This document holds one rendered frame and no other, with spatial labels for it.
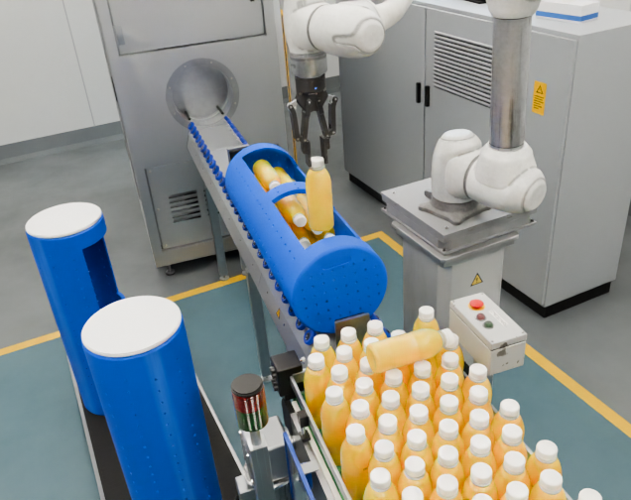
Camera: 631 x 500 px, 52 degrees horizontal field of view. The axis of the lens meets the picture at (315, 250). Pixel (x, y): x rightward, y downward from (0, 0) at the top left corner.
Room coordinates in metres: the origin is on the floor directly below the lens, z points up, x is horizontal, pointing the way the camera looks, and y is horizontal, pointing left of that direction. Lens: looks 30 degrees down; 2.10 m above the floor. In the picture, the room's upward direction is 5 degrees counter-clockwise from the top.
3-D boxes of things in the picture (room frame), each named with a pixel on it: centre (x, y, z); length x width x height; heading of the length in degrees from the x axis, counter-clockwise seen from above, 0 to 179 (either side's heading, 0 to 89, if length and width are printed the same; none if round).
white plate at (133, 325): (1.50, 0.54, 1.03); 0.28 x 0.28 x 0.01
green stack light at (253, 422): (0.95, 0.15, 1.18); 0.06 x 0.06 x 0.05
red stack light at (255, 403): (0.95, 0.15, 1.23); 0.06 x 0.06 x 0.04
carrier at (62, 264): (2.22, 0.94, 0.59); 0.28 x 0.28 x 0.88
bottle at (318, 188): (1.60, -0.02, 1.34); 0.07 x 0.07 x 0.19
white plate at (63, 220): (2.22, 0.94, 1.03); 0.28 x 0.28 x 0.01
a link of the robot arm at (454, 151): (1.95, -0.49, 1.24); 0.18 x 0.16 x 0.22; 35
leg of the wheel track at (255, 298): (2.41, 0.29, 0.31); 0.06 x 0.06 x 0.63; 17
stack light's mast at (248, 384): (0.95, 0.15, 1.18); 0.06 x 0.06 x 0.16
